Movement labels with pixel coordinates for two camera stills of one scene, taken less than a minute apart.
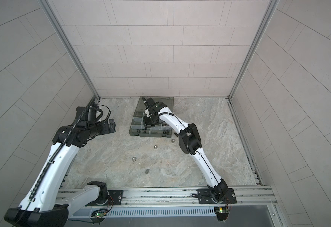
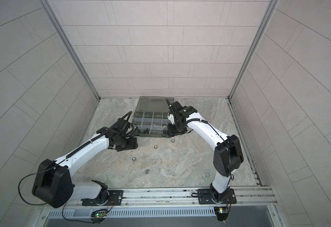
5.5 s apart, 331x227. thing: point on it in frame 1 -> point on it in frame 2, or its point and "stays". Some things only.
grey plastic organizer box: [137, 127] stays
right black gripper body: [152, 120] -> [177, 128]
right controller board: [222, 213] stays
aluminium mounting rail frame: [173, 201] stays
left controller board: [98, 215] stays
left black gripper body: [98, 128] -> [126, 143]
